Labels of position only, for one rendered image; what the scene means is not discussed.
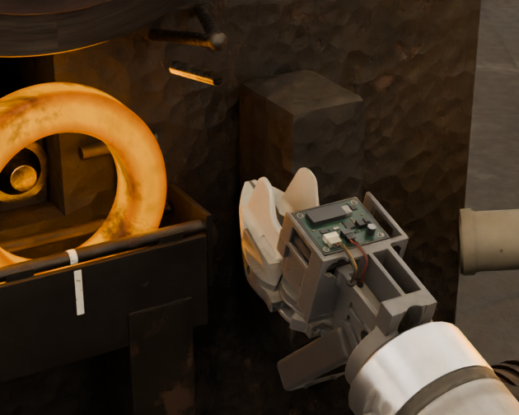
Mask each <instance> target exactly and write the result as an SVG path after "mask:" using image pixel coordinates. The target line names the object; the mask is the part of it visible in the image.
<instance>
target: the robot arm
mask: <svg viewBox="0 0 519 415"><path fill-rule="evenodd" d="M375 210H377V211H378V212H379V213H380V214H381V215H382V216H383V217H384V219H385V220H386V221H387V222H388V224H389V225H390V226H391V227H392V229H393V232H392V235H391V237H389V236H388V234H387V233H386V232H385V231H384V229H383V228H382V227H381V226H380V224H379V223H378V222H377V221H376V219H375V218H374V217H373V216H374V212H375ZM239 216H240V228H241V248H242V255H243V262H244V269H245V275H246V277H247V280H248V282H249V284H250V285H251V287H252V288H253V289H254V291H255V292H256V293H257V294H258V295H259V296H260V297H261V298H262V299H263V300H264V301H265V303H266V304H267V306H268V308H269V311H271V312H274V311H276V310H278V312H279V313H280V315H281V316H282V317H283V318H284V319H285V320H286V321H287V322H289V323H290V326H289V328H290V329H294V330H297V331H301V332H303V333H306V335H307V336H308V338H313V337H316V336H319V335H321V337H319V338H318V339H316V340H315V341H313V342H308V343H304V344H302V345H301V346H300V347H299V348H298V349H297V350H296V351H295V352H294V353H292V354H290V355H288V356H287V357H284V359H282V360H280V361H279V362H278V364H277V366H278V372H279V374H280V377H281V380H282V383H283V388H284V389H285V390H286V391H291V390H295V389H300V388H303V387H305V389H312V390H319V389H324V388H326V387H328V386H329V385H331V384H332V383H333V382H334V380H336V378H337V377H339V376H341V375H343V374H345V378H346V380H347V382H348V383H349V384H350V386H351V387H350V390H349V393H348V404H349V407H350V408H351V410H352V411H353V413H354V414H355V415H519V402H518V401H517V400H516V399H515V397H514V396H513V395H512V394H511V392H510V391H509V390H508V389H507V387H506V386H505V385H504V384H503V382H502V381H501V380H500V379H499V378H498V377H497V376H496V374H495V373H494V371H493V369H492V368H491V367H490V366H489V364H488V363H487V362H486V361H485V360H484V359H483V358H482V357H481V355H480V354H479V353H478V352H477V350H476V349H475V348H474V347H473V345H472V344H471V343H470V342H469V340H468V339H467V338H466V337H465V335H464V334H463V333H462V332H461V331H460V330H459V329H458V328H457V327H456V326H455V325H454V324H450V323H446V322H433V320H432V317H433V313H434V310H435V308H436V305H437V301H436V300H435V299H434V297H433V296H432V295H431V294H430V292H429V291H428V290H427V289H426V287H425V286H424V285H423V284H422V283H421V282H420V281H419V279H418V278H417V277H416V276H415V275H414V273H413V272H412V271H411V270H410V268H409V267H408V266H407V265H406V263H405V262H404V261H403V260H402V258H403V256H404V252H405V249H406V246H407V243H408V240H409V237H408V236H407V235H406V234H405V233H404V232H403V230H402V229H401V228H400V227H399V226H398V224H397V223H396V222H395V221H394V219H393V218H392V217H391V216H390V215H389V213H388V212H387V211H386V210H385V209H384V208H383V207H382V206H381V205H380V203H379V202H378V201H377V200H376V198H375V197H374V196H373V195H372V194H371V192H370V191H369V192H366V195H365V198H364V201H363V204H362V203H361V202H360V201H359V199H358V198H357V197H353V198H347V199H344V200H340V201H337V202H333V203H327V204H324V205H320V204H319V198H318V187H317V180H316V177H315V176H314V174H313V173H312V172H311V171H310V170H309V169H307V168H305V167H303V168H301V169H299V170H298V172H297V173H296V175H295V176H294V178H293V180H292V182H291V183H290V185H289V186H288V188H287V190H286V191H285V193H284V192H283V191H281V190H279V189H276V188H275V187H273V186H272V185H271V184H270V182H269V181H268V179H267V178H266V177H261V178H259V180H251V181H246V182H245V183H244V186H243V189H242V191H241V199H240V205H239ZM397 329H398V330H399V332H398V331H397Z"/></svg>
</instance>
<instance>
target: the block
mask: <svg viewBox="0 0 519 415"><path fill-rule="evenodd" d="M239 92H240V199H241V191H242V189H243V186H244V183H245V182H246V181H251V180H259V178H261V177H266V178H267V179H268V181H269V182H270V184H271V185H272V186H273V187H275V188H276V189H279V190H281V191H283V192H284V193H285V191H286V190H287V188H288V186H289V185H290V183H291V182H292V180H293V178H294V176H295V175H296V173H297V172H298V170H299V169H301V168H303V167H305V168H307V169H309V170H310V171H311V172H312V173H313V174H314V176H315V177H316V180H317V187H318V198H319V204H320V205H324V204H327V203H333V202H337V201H340V200H344V199H347V198H353V197H357V198H358V199H359V201H360V202H362V176H363V155H364V134H365V113H366V108H365V105H364V102H363V100H362V98H361V96H359V95H357V94H355V93H353V92H351V91H349V90H347V89H346V88H344V87H342V86H340V85H338V84H336V83H334V82H332V81H331V80H329V79H327V78H325V77H322V76H321V75H320V74H318V73H316V72H313V71H310V70H306V69H305V70H301V71H295V72H288V73H283V74H278V75H274V76H269V77H261V78H257V79H252V80H249V81H246V82H244V83H242V84H241V88H240V91H239ZM241 304H242V307H243V309H244V311H245V312H246V313H247V314H248V315H249V317H251V318H252V319H253V320H254V321H255V322H256V323H257V324H258V325H259V326H260V327H262V328H263V329H264V330H265V331H266V332H267V333H268V334H270V335H271V336H272V337H273V338H274V339H275V340H276V341H277V342H278V343H280V344H281V345H282V346H283V347H284V348H285V349H287V350H291V351H296V350H297V349H298V348H299V347H300V346H301V345H302V344H304V343H308V342H313V341H315V340H316V339H318V338H319V337H321V335H319V336H316V337H313V338H308V336H307V335H306V333H303V332H301V331H297V330H294V329H290V328H289V326H290V323H289V322H287V321H286V320H285V319H284V318H283V317H282V316H281V315H280V313H279V312H278V310H276V311H274V312H271V311H269V308H268V306H267V304H266V303H265V301H264V300H263V299H262V298H261V297H260V296H259V295H258V294H257V293H256V292H255V291H254V289H253V288H252V287H251V285H250V284H249V282H248V280H247V277H246V275H245V269H244V262H243V255H242V248H241Z"/></svg>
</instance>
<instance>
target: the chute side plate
mask: <svg viewBox="0 0 519 415"><path fill-rule="evenodd" d="M77 270H82V291H83V302H84V314H82V315H77V303H76V291H75V280H74V271H77ZM187 297H191V298H192V313H193V328H194V327H198V326H200V325H204V324H207V323H208V279H207V241H206V235H205V234H201V235H194V236H191V237H187V238H184V239H181V240H175V241H172V242H168V243H165V244H161V245H154V246H151V247H147V248H144V249H138V250H135V251H131V252H128V253H124V254H118V255H115V256H111V257H108V258H104V259H98V260H95V261H91V262H88V263H82V264H78V265H75V266H72V267H68V268H62V269H59V270H55V271H52V272H48V273H42V274H39V275H35V276H32V277H26V278H22V279H19V280H16V281H12V282H6V283H3V284H0V383H2V382H6V381H9V380H14V379H17V378H20V377H23V376H26V375H31V374H34V373H37V372H40V371H45V370H48V369H51V368H55V367H57V366H62V365H66V364H68V363H72V362H75V361H80V360H83V359H86V358H89V357H94V356H97V355H100V354H103V353H106V352H111V351H114V350H117V349H120V348H123V347H128V346H129V325H128V315H129V314H130V313H133V312H136V311H139V310H145V309H147V308H151V307H154V306H157V305H163V304H165V303H169V302H172V301H178V300H180V299H184V298H187Z"/></svg>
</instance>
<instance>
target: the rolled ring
mask: <svg viewBox="0 0 519 415"><path fill-rule="evenodd" d="M56 133H84V134H87V135H90V136H92V137H95V138H98V139H100V140H101V141H103V142H104V143H105V145H106V146H107V147H108V148H109V150H110V152H111V154H112V156H113V158H114V160H115V165H116V169H117V176H118V185H117V192H116V196H115V201H114V204H113V206H112V208H111V210H110V213H109V215H108V217H107V218H106V219H105V221H104V223H103V224H102V226H101V227H100V228H99V230H98V231H97V232H96V233H95V234H94V235H93V236H92V237H91V238H90V239H89V240H87V241H86V242H85V243H83V244H82V245H80V246H78V247H77V248H81V247H85V246H88V245H94V244H98V243H101V242H105V241H109V240H115V239H118V238H122V237H125V236H129V235H136V234H139V233H143V232H146V231H152V230H156V229H158V227H159V225H160V222H161V218H162V214H163V212H164V207H165V203H166V168H165V163H164V159H163V156H162V153H161V149H160V147H159V145H158V143H157V140H156V139H155V137H154V135H153V134H152V132H151V130H150V129H149V127H148V126H147V125H146V124H145V123H144V122H143V121H142V120H141V119H140V118H139V117H138V116H137V115H136V114H135V113H134V112H133V111H132V110H130V109H129V108H128V107H126V106H125V105H123V104H122V103H121V102H119V101H118V100H116V99H115V98H114V97H113V96H110V95H109V94H107V93H105V92H103V91H101V90H98V89H96V88H94V87H91V86H86V85H82V84H77V83H71V82H49V83H42V84H38V85H33V86H28V87H26V88H23V89H20V90H18V91H14V92H12V93H10V94H8V95H6V96H4V97H2V98H1V99H0V173H1V171H2V169H3V168H4V166H5V165H6V164H7V163H8V162H9V161H10V160H11V159H12V158H13V157H14V156H15V155H16V154H17V153H18V152H19V151H20V150H21V149H23V148H24V147H26V146H28V145H29V144H31V143H32V142H34V141H36V140H38V139H41V138H44V137H46V136H49V135H52V134H56ZM77 248H76V249H77ZM27 260H31V259H26V258H22V257H19V256H16V255H14V254H10V253H8V252H7V251H6V250H4V249H2V248H1V247H0V267H3V266H7V265H10V264H14V263H20V262H23V261H27Z"/></svg>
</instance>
